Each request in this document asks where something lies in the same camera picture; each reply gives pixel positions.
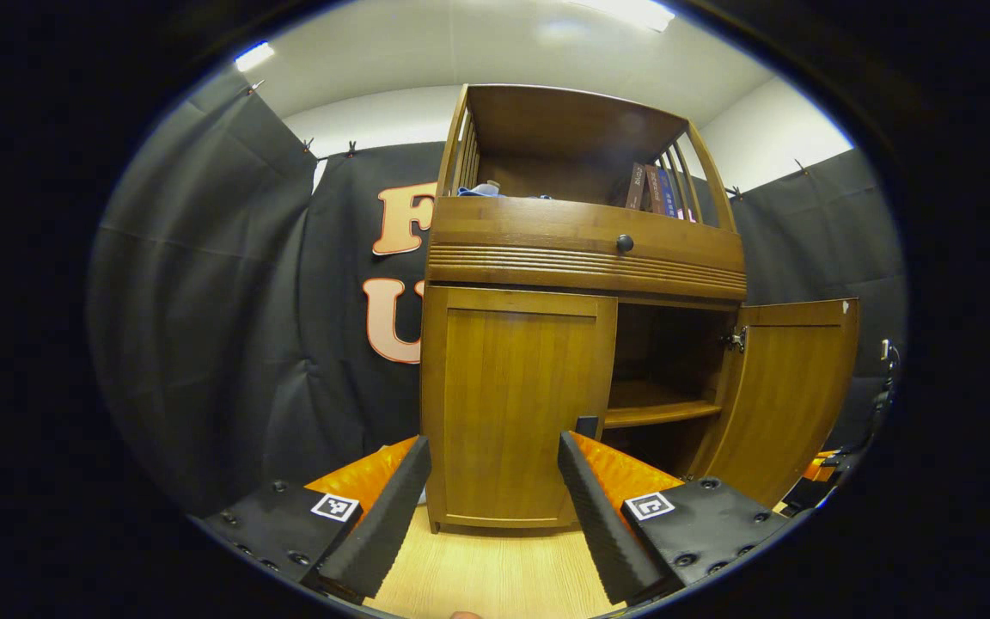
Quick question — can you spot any ceiling strip light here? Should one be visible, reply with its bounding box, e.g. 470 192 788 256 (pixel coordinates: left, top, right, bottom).
234 41 276 73

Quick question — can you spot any ceiling light panel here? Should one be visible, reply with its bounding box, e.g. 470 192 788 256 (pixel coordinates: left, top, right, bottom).
564 0 676 33

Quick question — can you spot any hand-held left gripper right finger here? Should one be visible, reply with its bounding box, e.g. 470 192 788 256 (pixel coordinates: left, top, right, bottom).
557 430 792 605

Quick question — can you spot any black backdrop cloth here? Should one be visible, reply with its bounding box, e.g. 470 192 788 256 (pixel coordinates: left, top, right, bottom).
87 70 907 517

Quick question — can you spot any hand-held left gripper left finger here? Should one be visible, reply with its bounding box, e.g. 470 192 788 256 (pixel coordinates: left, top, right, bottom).
203 435 432 601

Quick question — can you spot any wooden shoe cabinet door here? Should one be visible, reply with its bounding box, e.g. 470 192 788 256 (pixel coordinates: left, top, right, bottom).
422 285 619 530
688 298 860 510

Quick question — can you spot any wooden cabinet inner shelf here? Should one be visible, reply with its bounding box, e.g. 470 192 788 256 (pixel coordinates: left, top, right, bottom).
602 380 724 429

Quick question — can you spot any wooden double-door shoe cabinet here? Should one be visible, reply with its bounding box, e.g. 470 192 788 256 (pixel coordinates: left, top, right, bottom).
420 83 749 536

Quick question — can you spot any wooden cabinet drawer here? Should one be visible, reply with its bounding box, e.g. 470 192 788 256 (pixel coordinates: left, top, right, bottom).
426 196 748 298

